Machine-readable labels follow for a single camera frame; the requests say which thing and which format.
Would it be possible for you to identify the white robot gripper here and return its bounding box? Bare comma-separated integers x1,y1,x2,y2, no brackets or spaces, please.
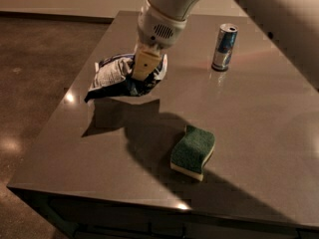
132,4,186,81

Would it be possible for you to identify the blue chip bag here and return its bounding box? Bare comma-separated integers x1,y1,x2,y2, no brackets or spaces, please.
85,54,167,103

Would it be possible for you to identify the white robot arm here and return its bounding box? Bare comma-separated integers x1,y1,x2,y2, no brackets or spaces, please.
133,0,199,81

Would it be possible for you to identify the blue silver drink can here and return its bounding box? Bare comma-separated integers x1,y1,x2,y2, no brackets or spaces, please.
211,23,238,72

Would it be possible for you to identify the green yellow scrub sponge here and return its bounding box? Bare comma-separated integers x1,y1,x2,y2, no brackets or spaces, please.
170,125,215,181

